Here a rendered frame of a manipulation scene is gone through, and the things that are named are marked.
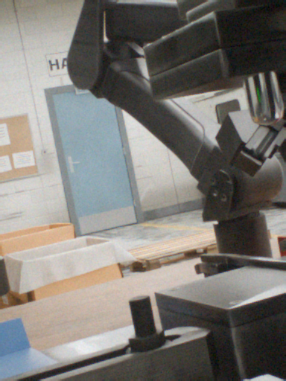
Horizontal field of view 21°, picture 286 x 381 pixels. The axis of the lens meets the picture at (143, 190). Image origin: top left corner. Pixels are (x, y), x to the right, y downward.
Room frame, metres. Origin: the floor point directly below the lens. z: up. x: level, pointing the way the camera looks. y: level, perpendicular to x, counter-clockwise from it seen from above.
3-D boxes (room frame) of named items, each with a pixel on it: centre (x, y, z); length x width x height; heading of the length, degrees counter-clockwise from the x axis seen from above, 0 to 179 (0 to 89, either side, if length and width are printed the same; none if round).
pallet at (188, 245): (7.33, -0.32, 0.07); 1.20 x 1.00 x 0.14; 111
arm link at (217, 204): (0.92, -0.11, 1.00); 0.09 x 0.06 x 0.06; 132
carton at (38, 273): (4.19, 0.50, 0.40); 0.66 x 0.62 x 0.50; 19
